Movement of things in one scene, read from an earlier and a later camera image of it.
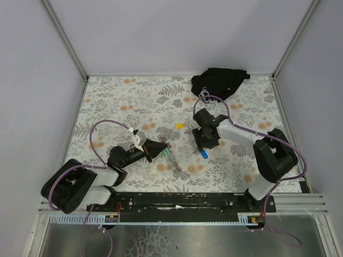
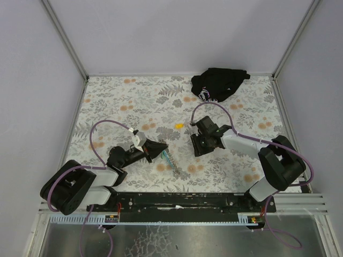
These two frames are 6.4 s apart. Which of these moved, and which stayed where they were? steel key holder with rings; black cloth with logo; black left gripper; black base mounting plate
Moved: steel key holder with rings
Stayed: black cloth with logo; black base mounting plate; black left gripper
